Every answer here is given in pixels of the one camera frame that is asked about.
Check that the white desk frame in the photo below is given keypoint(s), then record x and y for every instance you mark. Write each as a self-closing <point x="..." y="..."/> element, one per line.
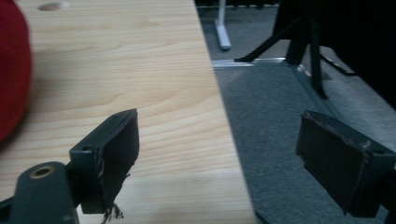
<point x="221" y="28"/>

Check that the metal floor rail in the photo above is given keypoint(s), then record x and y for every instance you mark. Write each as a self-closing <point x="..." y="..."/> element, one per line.
<point x="246" y="62"/>

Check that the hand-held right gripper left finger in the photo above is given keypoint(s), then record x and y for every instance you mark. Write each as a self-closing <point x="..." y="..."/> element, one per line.
<point x="118" y="146"/>

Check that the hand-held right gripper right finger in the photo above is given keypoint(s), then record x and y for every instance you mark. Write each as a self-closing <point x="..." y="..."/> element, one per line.
<point x="336" y="161"/>

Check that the red cap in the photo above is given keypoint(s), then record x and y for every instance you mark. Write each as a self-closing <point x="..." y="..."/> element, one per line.
<point x="14" y="68"/>

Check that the black tripod stand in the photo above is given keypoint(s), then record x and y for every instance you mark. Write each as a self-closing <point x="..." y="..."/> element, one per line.
<point x="314" y="53"/>

